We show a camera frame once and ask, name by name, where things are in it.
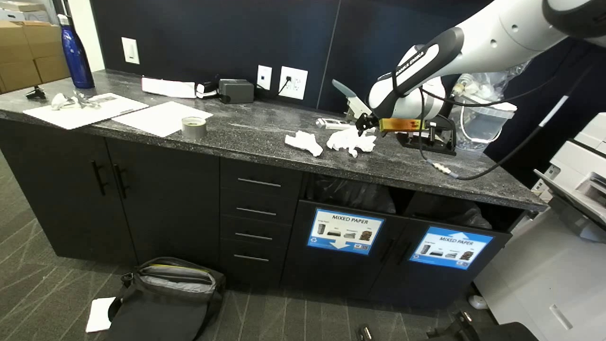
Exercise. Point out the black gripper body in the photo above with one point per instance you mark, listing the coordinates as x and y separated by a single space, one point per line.
368 123

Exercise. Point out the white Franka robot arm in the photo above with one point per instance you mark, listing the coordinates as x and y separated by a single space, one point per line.
493 38

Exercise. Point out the large crumpled white paper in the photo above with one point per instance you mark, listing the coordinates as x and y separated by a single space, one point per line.
351 141

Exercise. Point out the small crumpled white paper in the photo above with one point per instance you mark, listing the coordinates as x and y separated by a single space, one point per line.
303 142

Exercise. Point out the black bin liner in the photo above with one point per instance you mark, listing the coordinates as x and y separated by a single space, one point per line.
445 209
353 192

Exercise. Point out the small white desk item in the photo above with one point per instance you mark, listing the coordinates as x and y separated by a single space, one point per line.
330 123

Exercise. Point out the blue label with down arrow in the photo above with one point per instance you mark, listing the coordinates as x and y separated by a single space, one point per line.
343 231

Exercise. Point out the clear plastic bucket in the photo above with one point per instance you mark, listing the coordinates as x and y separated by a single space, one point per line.
485 123

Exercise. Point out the black power adapter box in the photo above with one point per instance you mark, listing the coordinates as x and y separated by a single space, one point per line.
237 91

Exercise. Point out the blue label with up arrow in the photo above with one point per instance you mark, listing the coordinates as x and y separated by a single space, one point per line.
451 247

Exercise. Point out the grey tape roll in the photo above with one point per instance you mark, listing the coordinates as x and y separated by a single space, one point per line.
194 123

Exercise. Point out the white paper stack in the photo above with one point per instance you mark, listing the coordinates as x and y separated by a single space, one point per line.
167 87

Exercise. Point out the flat white paper sheet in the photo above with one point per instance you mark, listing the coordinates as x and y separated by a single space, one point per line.
158 118
82 114

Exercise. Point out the black cabinet door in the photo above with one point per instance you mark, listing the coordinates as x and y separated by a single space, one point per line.
57 190
167 201

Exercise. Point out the white office printer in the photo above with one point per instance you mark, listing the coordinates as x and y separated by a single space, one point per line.
555 277

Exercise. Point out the black and grey backpack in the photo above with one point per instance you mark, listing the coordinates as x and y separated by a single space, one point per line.
165 300

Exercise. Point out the blue water bottle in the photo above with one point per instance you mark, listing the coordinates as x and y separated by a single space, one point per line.
76 57

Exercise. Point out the small pale trinket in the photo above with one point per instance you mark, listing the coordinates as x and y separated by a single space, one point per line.
61 101

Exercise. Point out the small white paper slip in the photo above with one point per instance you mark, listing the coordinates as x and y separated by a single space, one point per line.
99 315

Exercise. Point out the small black desk item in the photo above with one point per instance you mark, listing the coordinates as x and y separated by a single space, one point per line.
36 95

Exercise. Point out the brown cardboard box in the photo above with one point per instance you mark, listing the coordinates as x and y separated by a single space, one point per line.
25 57

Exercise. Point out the orange wrist camera box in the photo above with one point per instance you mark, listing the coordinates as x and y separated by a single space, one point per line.
398 123

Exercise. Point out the large white wall outlet plate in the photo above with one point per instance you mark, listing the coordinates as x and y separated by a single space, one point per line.
294 82

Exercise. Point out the small white wall outlet plate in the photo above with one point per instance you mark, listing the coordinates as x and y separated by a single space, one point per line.
264 78

